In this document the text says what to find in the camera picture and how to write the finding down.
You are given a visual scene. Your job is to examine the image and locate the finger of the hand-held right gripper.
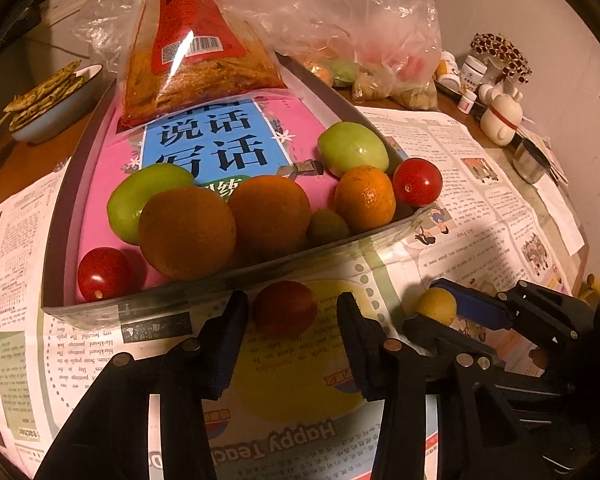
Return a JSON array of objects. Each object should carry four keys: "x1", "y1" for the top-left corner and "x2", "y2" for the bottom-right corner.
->
[
  {"x1": 402, "y1": 312, "x2": 506, "y2": 373},
  {"x1": 430, "y1": 277, "x2": 597, "y2": 347}
]

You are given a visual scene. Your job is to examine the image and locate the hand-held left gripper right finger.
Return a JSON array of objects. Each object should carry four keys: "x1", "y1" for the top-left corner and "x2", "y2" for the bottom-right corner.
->
[{"x1": 336, "y1": 291, "x2": 546, "y2": 480}]

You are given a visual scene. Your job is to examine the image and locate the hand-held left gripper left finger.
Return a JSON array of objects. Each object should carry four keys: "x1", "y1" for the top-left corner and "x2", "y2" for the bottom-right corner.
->
[{"x1": 34, "y1": 290, "x2": 251, "y2": 480}]

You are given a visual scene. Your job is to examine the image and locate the small yellow-green fruit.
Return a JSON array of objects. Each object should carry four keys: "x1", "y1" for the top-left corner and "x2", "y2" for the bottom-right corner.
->
[
  {"x1": 307, "y1": 209, "x2": 352, "y2": 248},
  {"x1": 414, "y1": 287, "x2": 458, "y2": 326}
]

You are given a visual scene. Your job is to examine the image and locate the red cherry tomato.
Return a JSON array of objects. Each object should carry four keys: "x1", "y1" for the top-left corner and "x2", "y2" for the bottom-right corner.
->
[
  {"x1": 77, "y1": 247, "x2": 131, "y2": 302},
  {"x1": 252, "y1": 281, "x2": 318, "y2": 339},
  {"x1": 392, "y1": 157, "x2": 443, "y2": 207}
]

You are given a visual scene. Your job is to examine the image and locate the large green jujube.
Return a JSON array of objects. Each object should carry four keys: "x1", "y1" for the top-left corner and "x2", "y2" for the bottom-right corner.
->
[{"x1": 106, "y1": 162, "x2": 198, "y2": 246}]

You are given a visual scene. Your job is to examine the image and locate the small green jujube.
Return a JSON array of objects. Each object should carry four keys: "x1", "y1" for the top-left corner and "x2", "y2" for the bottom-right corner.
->
[{"x1": 317, "y1": 121, "x2": 390, "y2": 178}]

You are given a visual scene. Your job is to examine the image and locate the pile of small yellowish fruits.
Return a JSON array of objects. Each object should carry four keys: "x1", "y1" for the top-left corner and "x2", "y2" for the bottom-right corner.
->
[{"x1": 350, "y1": 72, "x2": 438, "y2": 111}]

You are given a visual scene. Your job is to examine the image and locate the newspaper sheet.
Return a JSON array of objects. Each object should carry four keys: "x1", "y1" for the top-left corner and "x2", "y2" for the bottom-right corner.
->
[{"x1": 0, "y1": 105, "x2": 588, "y2": 480}]

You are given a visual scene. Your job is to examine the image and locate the white paper sheet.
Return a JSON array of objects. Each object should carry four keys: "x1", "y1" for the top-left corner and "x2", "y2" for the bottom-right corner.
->
[{"x1": 532, "y1": 175, "x2": 586, "y2": 256}]

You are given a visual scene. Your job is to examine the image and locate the steel cup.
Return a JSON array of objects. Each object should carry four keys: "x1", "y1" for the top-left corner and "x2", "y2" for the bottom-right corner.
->
[{"x1": 512, "y1": 139, "x2": 551, "y2": 184}]

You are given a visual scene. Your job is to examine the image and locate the white gourd-shaped jar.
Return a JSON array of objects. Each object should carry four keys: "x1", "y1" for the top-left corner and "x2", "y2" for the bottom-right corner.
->
[{"x1": 480, "y1": 82, "x2": 526, "y2": 147}]

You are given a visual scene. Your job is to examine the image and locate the pink book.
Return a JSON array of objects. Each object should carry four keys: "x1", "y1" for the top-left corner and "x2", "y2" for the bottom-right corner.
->
[{"x1": 77, "y1": 92, "x2": 341, "y2": 303}]

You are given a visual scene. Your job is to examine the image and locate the white medicine bottle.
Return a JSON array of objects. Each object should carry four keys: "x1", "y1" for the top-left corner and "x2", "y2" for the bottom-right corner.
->
[
  {"x1": 461, "y1": 57, "x2": 488, "y2": 92},
  {"x1": 437, "y1": 50, "x2": 461, "y2": 88}
]

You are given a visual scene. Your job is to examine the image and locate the red label snack bag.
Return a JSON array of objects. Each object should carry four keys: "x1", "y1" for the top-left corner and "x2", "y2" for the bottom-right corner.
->
[{"x1": 117, "y1": 0, "x2": 286, "y2": 131}]

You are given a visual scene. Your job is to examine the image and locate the bagged green jujube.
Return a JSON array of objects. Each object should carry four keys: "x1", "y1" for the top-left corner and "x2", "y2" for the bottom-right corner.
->
[{"x1": 330, "y1": 59, "x2": 360, "y2": 87}]

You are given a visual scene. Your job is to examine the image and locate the light blue enamel bowl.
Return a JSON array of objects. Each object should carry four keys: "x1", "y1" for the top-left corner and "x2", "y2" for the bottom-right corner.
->
[{"x1": 9, "y1": 64, "x2": 105, "y2": 145}]

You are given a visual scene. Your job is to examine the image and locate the bagged orange mandarin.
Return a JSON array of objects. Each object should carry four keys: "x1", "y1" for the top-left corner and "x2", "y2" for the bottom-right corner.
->
[{"x1": 305, "y1": 57, "x2": 333, "y2": 83}]

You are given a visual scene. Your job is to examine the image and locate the stack of scallion pancakes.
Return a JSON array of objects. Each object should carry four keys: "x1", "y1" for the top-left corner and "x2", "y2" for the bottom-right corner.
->
[{"x1": 3, "y1": 61, "x2": 88, "y2": 128}]

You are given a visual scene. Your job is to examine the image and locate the clear plastic bag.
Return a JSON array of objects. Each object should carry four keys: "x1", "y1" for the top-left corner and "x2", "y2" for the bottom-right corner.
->
[{"x1": 75, "y1": 0, "x2": 443, "y2": 111}]

